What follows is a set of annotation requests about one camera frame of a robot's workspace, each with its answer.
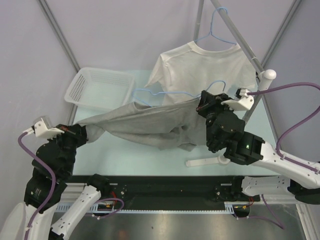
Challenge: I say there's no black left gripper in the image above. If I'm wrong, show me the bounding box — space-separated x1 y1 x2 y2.
47 119 90 176

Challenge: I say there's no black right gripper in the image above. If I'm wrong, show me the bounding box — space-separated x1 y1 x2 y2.
195 90 237 149

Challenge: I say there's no grey t shirt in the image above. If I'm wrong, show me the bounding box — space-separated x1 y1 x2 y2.
78 98 206 152

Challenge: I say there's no white t shirt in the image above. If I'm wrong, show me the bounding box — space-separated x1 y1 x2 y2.
146 41 256 105

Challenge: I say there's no blue wire hanger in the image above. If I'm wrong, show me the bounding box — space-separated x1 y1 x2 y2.
131 80 227 107
194 6 238 47

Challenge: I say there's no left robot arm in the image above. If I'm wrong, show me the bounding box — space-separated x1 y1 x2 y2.
18 118 111 240

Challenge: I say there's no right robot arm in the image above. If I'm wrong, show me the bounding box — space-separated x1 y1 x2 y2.
196 88 320 205

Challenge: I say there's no white plastic basket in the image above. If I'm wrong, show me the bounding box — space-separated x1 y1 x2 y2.
64 67 135 112

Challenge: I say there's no grey clothes rack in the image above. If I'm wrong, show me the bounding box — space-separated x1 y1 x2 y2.
192 0 277 123

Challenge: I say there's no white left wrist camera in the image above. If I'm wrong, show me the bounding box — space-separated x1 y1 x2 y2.
23 115 56 139

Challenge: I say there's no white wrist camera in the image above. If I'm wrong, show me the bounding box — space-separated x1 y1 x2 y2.
221 88 254 111
23 115 56 139

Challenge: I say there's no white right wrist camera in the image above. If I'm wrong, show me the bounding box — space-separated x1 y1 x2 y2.
221 88 254 111

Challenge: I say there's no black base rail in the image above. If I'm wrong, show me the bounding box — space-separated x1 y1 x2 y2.
67 174 253 213

